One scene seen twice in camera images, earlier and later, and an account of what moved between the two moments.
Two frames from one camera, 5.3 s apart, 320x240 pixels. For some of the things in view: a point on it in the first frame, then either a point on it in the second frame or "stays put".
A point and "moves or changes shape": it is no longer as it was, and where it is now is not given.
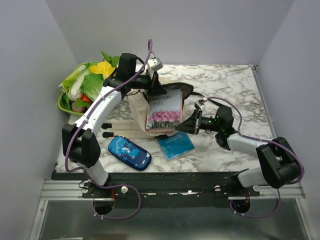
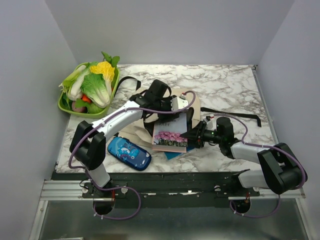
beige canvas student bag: (133, 124) moves or changes shape
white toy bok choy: (73, 84) stays put
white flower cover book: (165, 111) moves or changes shape
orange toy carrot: (85, 98) stays put
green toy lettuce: (91, 84) stays put
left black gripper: (154, 85) -> (167, 116)
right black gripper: (193, 125) -> (194, 134)
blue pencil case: (130, 153) stays put
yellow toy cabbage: (104, 67) stays put
